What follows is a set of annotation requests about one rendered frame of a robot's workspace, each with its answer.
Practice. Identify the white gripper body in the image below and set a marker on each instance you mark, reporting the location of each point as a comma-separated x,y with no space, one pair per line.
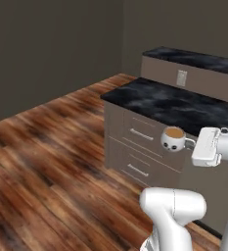
205,148

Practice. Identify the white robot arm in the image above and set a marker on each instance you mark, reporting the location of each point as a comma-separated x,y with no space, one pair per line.
171,209

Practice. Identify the white mug with coffee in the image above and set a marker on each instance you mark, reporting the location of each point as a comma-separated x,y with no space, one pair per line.
173,140

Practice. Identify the grey counter cabinet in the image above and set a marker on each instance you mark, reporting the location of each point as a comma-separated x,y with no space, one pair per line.
115,130

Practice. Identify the grey drawer front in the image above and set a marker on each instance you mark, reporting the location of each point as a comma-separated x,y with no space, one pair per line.
131,157
141,125

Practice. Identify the white wall socket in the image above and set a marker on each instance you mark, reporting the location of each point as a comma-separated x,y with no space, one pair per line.
182,78

